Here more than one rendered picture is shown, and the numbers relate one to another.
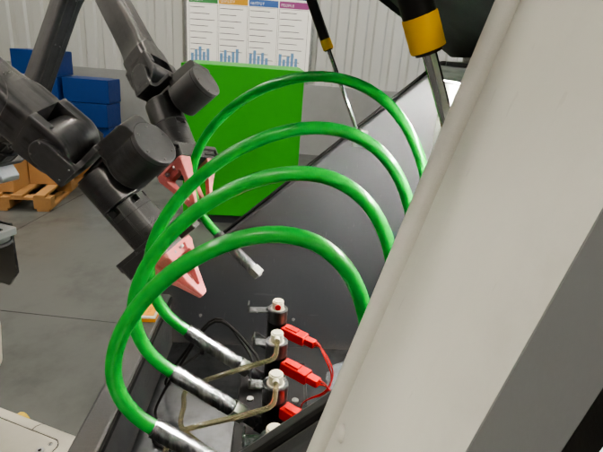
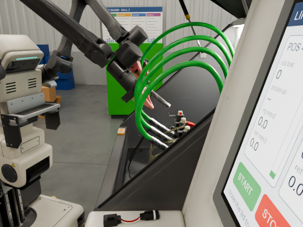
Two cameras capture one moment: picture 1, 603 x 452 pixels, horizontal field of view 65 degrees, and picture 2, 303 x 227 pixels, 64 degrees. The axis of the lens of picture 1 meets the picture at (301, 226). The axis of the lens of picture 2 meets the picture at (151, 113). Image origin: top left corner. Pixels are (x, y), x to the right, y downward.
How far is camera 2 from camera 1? 28 cm
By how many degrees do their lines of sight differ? 4
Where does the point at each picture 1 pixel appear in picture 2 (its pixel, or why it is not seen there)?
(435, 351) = (254, 52)
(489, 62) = not seen: outside the picture
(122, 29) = (105, 17)
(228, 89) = not seen: hidden behind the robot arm
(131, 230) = (127, 83)
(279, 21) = (146, 22)
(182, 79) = (134, 32)
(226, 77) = not seen: hidden behind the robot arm
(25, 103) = (90, 38)
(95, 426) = (113, 163)
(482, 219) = (262, 20)
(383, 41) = (198, 28)
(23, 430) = (56, 202)
